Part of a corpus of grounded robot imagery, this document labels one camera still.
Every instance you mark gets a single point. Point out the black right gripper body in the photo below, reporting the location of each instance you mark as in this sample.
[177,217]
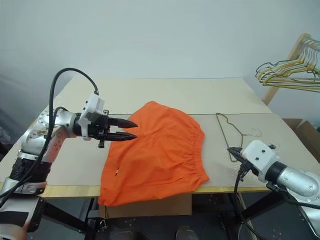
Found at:
[247,167]

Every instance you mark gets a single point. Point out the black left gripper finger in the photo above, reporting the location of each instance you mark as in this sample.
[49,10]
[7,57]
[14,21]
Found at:
[122,123]
[122,137]

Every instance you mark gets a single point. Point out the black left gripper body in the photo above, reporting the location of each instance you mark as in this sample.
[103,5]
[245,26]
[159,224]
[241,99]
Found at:
[100,125]

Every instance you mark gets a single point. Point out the orange shorts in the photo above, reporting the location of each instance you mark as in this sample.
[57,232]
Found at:
[155,155]

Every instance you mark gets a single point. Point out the wooden hanger rack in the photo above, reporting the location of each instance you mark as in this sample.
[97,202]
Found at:
[271,93]

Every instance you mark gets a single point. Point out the large cardboard sheet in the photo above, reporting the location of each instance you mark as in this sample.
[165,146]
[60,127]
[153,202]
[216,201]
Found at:
[75,160]

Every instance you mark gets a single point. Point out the small cardboard sheet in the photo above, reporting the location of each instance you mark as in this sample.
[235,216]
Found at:
[162,92]

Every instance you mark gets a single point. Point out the open brown cardboard box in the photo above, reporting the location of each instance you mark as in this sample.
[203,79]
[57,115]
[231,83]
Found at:
[307,135]

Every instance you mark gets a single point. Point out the cardboard box under table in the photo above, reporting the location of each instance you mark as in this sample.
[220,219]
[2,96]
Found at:
[150,207]

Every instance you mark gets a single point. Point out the dark rounded shape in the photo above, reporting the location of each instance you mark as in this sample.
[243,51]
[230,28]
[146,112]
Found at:
[186,235]
[130,235]

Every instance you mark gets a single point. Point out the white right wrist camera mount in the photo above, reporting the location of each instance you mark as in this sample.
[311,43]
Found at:
[260,155]

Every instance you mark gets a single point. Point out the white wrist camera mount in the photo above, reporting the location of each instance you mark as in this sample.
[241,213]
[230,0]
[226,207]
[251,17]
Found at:
[260,155]
[93,105]

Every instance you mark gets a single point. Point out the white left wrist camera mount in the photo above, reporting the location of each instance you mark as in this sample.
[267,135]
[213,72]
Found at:
[93,105]

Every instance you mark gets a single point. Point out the black table frame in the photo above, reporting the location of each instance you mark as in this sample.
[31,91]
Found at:
[62,215]

